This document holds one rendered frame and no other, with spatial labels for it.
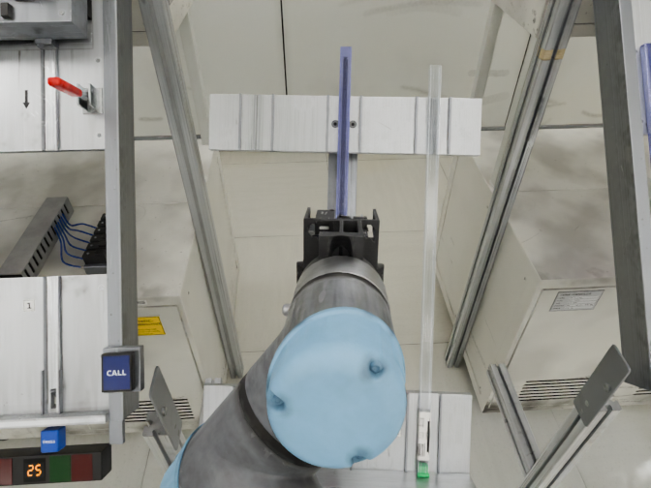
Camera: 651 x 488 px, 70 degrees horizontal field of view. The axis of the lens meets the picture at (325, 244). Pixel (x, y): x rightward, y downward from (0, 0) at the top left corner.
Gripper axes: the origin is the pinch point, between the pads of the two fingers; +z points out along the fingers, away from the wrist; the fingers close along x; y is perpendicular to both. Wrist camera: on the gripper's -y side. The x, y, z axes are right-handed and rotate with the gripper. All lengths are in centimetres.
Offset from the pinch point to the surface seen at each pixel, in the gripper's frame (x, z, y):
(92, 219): 60, 52, -10
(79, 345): 36.2, 1.9, -15.5
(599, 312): -59, 44, -27
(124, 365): 27.9, -2.4, -15.8
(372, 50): -13, 189, 44
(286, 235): 24, 140, -37
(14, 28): 45, 11, 27
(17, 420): 42.6, -3.9, -23.9
